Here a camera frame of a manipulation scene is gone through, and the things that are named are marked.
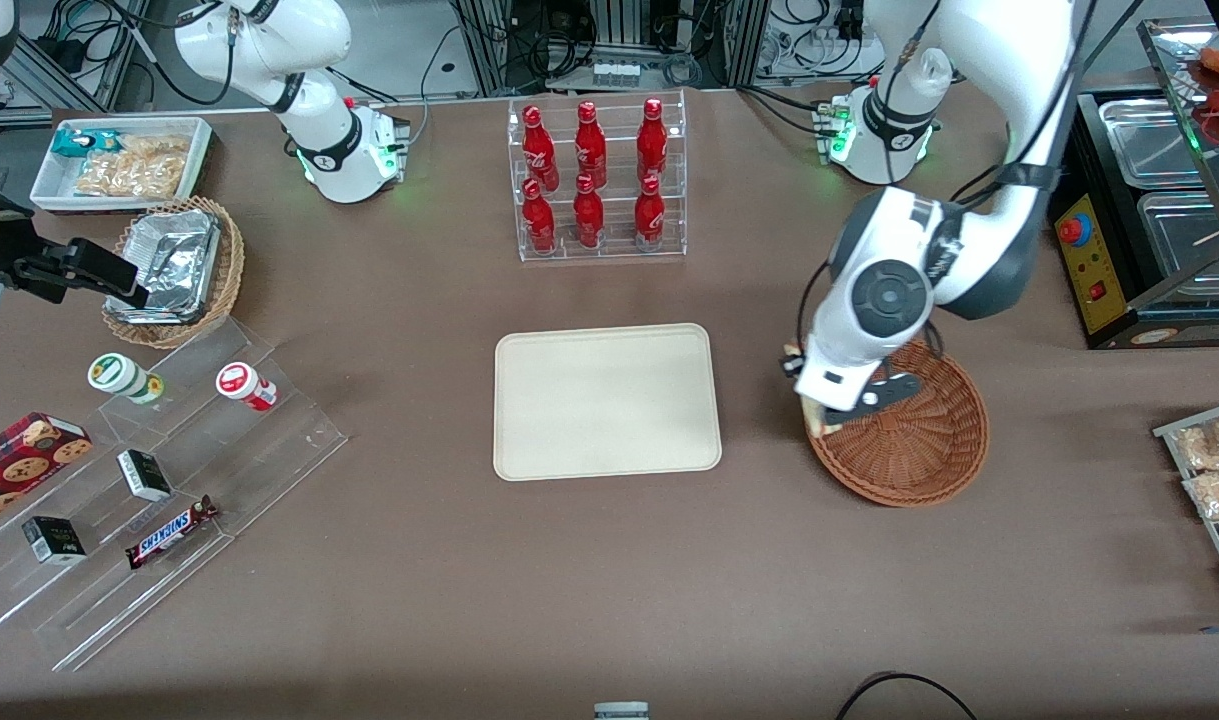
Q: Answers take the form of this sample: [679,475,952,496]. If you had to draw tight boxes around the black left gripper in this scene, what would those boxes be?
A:
[780,355,932,413]

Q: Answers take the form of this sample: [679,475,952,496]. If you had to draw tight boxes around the triangle sandwich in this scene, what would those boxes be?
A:
[784,343,845,438]

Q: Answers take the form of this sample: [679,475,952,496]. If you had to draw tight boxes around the brown round wicker basket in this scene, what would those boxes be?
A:
[804,335,990,508]

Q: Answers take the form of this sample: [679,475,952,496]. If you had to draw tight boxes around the small tan wicker basket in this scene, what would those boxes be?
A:
[102,197,245,349]

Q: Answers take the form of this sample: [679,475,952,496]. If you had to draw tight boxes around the beige plastic tray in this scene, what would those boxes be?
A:
[494,323,722,482]

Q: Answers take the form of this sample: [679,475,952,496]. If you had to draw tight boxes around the grey snack display tray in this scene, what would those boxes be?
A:
[1154,398,1219,611]

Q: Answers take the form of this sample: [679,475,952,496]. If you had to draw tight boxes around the aluminium foil container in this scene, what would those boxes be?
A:
[119,210,220,323]

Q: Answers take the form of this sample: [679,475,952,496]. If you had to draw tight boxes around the white plastic bin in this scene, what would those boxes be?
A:
[31,117,215,214]

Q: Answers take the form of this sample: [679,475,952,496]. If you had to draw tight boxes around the clear bag of chips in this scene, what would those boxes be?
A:
[74,135,190,198]

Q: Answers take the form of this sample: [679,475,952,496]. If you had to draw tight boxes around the green lid cup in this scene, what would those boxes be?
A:
[88,353,165,406]

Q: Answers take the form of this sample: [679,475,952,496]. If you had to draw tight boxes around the teal snack packet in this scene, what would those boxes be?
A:
[52,130,120,158]

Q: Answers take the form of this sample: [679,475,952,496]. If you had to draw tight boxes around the red lid cup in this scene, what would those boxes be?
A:
[216,362,278,413]

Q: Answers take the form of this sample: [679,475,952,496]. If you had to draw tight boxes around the red tartan cookie box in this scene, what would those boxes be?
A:
[0,412,93,531]

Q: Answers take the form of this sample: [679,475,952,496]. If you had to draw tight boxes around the small black carton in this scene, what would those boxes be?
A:
[22,516,87,564]
[117,449,173,502]

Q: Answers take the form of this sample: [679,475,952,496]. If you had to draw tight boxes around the clear acrylic stepped shelf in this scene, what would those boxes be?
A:
[0,318,348,671]

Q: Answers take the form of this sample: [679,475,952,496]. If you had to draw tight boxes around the red cola bottle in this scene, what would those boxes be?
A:
[522,178,557,253]
[522,105,558,191]
[634,174,666,247]
[575,101,608,189]
[636,97,669,186]
[573,173,605,249]

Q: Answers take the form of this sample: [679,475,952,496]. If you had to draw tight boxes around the clear acrylic bottle rack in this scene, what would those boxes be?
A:
[507,90,688,263]

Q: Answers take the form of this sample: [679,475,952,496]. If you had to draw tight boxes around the Snickers chocolate bar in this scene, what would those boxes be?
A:
[126,496,218,569]

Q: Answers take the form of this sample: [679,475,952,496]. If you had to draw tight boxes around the black food warmer machine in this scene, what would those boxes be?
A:
[1049,18,1219,351]

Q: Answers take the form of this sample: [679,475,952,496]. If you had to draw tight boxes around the steel food pan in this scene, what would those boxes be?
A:
[1137,192,1219,301]
[1099,98,1210,189]

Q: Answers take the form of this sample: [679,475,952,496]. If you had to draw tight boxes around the black cable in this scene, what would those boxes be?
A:
[834,671,980,720]

